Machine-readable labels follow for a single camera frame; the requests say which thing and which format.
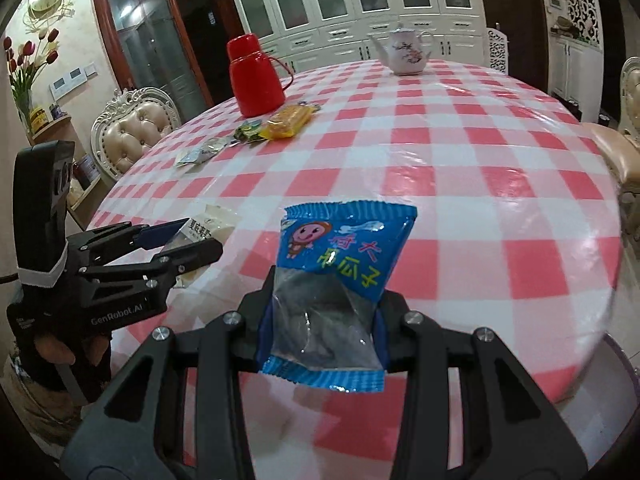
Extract white side cabinet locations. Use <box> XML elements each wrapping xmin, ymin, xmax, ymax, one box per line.
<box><xmin>550</xmin><ymin>30</ymin><xmax>601</xmax><ymax>116</ymax></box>

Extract white glass door cabinets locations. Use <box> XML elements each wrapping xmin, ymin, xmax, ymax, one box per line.
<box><xmin>220</xmin><ymin>0</ymin><xmax>488</xmax><ymax>73</ymax></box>

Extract wooden shelf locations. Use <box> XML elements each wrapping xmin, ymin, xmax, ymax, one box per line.
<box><xmin>25</xmin><ymin>102</ymin><xmax>108</xmax><ymax>226</ymax></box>

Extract red thermos jug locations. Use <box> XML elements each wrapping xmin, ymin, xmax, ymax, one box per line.
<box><xmin>226</xmin><ymin>33</ymin><xmax>296</xmax><ymax>117</ymax></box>

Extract blue cartoon seed packet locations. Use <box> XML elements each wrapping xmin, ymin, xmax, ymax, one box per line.
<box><xmin>256</xmin><ymin>200</ymin><xmax>418</xmax><ymax>393</ymax></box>

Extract tulip bouquet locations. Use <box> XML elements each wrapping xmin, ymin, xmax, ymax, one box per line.
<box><xmin>2</xmin><ymin>25</ymin><xmax>63</xmax><ymax>133</ymax></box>

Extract green candy packet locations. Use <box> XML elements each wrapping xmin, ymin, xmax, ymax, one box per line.
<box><xmin>235</xmin><ymin>120</ymin><xmax>266</xmax><ymax>145</ymax></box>

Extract wooden framed glass door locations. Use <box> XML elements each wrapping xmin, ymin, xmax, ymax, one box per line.
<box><xmin>95</xmin><ymin>0</ymin><xmax>246</xmax><ymax>116</ymax></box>

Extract gold wall clock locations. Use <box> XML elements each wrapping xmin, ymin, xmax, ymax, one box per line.
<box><xmin>22</xmin><ymin>0</ymin><xmax>76</xmax><ymax>28</ymax></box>

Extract white nut cake packet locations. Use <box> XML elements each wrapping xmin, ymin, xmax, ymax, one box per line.
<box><xmin>167</xmin><ymin>203</ymin><xmax>241</xmax><ymax>288</ymax></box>

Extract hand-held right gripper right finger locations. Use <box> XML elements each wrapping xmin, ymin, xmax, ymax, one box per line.
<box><xmin>372</xmin><ymin>287</ymin><xmax>588</xmax><ymax>480</ymax></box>

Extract dark wooden door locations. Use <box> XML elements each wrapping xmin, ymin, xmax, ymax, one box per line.
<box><xmin>477</xmin><ymin>0</ymin><xmax>548</xmax><ymax>93</ymax></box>

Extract green white small packet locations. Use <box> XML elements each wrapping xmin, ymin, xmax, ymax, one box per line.
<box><xmin>175</xmin><ymin>140</ymin><xmax>223</xmax><ymax>167</ymax></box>

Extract white wall switch panel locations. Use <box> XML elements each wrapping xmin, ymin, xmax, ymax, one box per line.
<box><xmin>49</xmin><ymin>62</ymin><xmax>98</xmax><ymax>98</ymax></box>

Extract person's left hand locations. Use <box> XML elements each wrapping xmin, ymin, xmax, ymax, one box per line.
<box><xmin>32</xmin><ymin>327</ymin><xmax>113</xmax><ymax>403</ymax></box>

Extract white floral teapot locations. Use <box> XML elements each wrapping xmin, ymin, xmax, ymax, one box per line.
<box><xmin>369</xmin><ymin>27</ymin><xmax>435</xmax><ymax>77</ymax></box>

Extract pink checked tablecloth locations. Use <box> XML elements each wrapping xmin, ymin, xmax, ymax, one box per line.
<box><xmin>87</xmin><ymin>57</ymin><xmax>626</xmax><ymax>480</ymax></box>

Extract yellow cake packet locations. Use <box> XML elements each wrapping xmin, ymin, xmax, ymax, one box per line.
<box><xmin>260</xmin><ymin>102</ymin><xmax>321</xmax><ymax>141</ymax></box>

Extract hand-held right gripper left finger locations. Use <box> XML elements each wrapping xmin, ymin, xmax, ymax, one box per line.
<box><xmin>60</xmin><ymin>266</ymin><xmax>276</xmax><ymax>480</ymax></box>

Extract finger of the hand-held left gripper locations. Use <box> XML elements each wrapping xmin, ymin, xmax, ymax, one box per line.
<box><xmin>80</xmin><ymin>237</ymin><xmax>224</xmax><ymax>291</ymax></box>
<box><xmin>67</xmin><ymin>219</ymin><xmax>186</xmax><ymax>266</ymax></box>

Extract white lattice screen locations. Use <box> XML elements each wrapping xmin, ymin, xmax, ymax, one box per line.
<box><xmin>560</xmin><ymin>0</ymin><xmax>601</xmax><ymax>41</ymax></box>

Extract cream tufted chair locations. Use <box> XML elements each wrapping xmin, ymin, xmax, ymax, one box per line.
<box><xmin>582</xmin><ymin>57</ymin><xmax>640</xmax><ymax>221</ymax></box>
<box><xmin>91</xmin><ymin>87</ymin><xmax>182</xmax><ymax>181</ymax></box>

